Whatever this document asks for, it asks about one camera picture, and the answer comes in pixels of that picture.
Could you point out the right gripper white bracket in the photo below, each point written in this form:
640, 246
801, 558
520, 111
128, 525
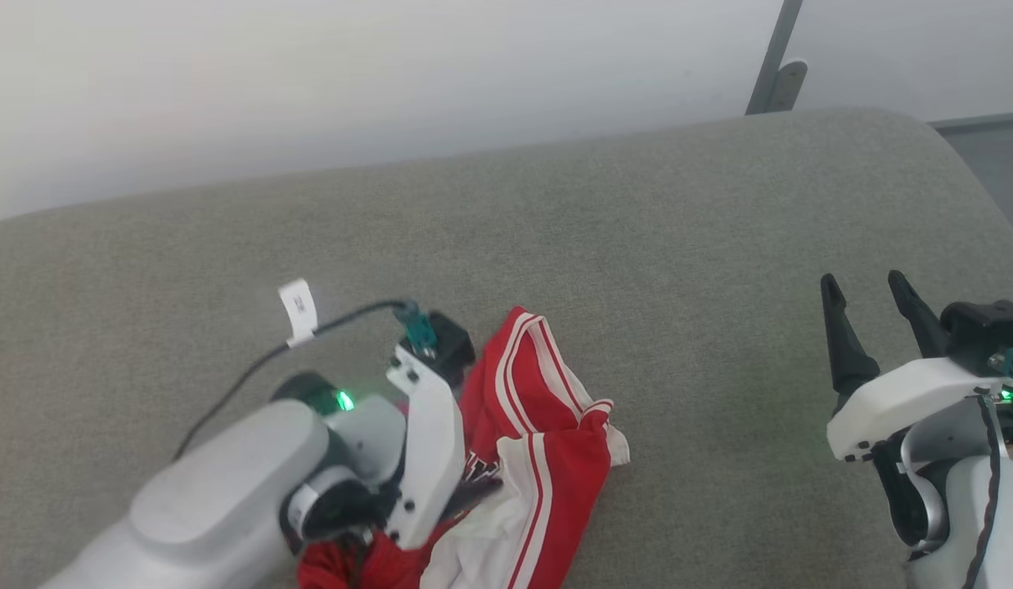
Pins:
907, 401

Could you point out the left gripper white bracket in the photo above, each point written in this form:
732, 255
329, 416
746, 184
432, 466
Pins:
437, 442

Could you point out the red and white sports shorts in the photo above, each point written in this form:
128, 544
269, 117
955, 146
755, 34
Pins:
547, 458

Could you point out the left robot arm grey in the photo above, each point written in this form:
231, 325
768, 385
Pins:
228, 491

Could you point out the grey fabric sofa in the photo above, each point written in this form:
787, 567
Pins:
637, 245

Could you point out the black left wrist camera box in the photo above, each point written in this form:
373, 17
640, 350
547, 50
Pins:
449, 343

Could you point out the grey metal bracket pole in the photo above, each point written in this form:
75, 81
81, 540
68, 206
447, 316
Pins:
772, 65

